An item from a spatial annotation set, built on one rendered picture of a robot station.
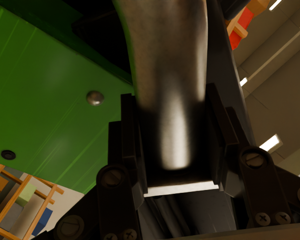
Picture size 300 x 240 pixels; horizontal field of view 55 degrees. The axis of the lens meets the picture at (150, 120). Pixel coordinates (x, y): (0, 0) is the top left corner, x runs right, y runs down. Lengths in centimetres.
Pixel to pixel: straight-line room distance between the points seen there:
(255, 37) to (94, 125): 954
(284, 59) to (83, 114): 770
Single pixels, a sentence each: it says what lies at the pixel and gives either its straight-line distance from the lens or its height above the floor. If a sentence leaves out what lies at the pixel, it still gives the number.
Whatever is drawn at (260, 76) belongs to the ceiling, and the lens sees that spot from 785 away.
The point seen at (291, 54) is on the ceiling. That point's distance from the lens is 786.
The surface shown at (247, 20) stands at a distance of 394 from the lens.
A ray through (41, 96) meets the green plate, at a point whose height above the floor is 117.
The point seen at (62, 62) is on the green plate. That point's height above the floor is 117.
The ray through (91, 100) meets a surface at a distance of 18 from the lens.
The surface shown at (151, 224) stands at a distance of 26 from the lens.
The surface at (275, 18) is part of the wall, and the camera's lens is 973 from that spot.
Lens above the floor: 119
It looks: 14 degrees up
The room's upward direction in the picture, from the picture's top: 127 degrees clockwise
